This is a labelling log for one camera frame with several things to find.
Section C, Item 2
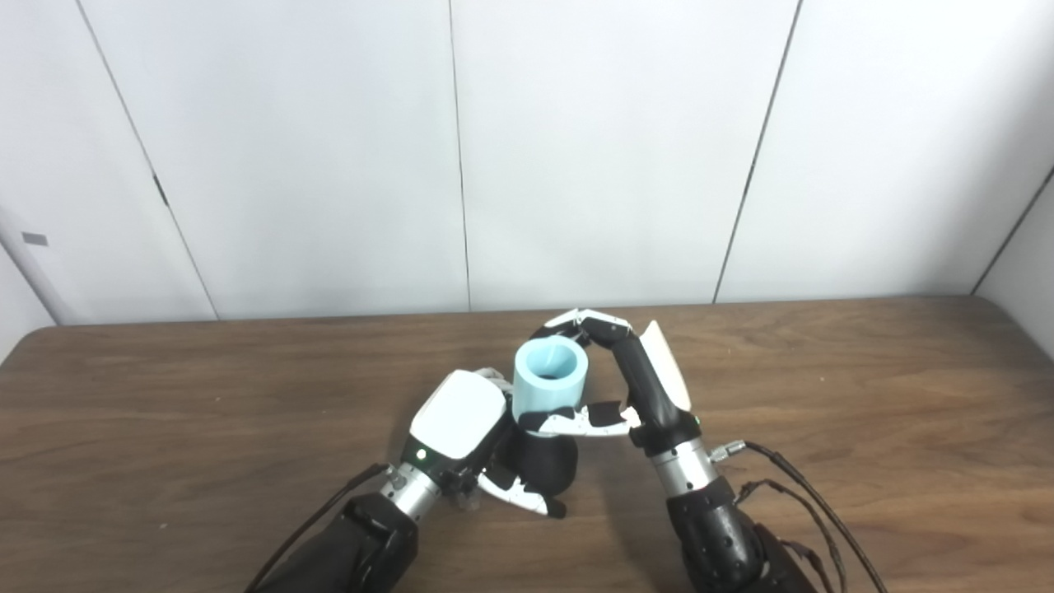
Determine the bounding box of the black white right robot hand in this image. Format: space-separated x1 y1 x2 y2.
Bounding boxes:
515 309 702 458

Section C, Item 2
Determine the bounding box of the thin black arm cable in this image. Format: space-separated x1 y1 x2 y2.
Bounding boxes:
735 478 849 593

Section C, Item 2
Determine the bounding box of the light-blue cylindrical hose piece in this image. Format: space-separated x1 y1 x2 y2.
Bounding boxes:
512 335 592 418

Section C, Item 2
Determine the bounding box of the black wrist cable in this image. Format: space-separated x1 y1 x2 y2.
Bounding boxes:
710 441 890 593
243 463 392 593

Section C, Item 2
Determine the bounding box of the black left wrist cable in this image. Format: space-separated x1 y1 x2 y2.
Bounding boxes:
243 463 392 593

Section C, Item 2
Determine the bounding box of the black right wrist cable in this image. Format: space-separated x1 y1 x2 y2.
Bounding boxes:
710 441 890 593

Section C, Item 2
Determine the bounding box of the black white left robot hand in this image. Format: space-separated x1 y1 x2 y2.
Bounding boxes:
399 367 567 520

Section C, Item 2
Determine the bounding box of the black funnel-shaped nozzle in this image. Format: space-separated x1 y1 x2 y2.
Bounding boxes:
494 412 580 497

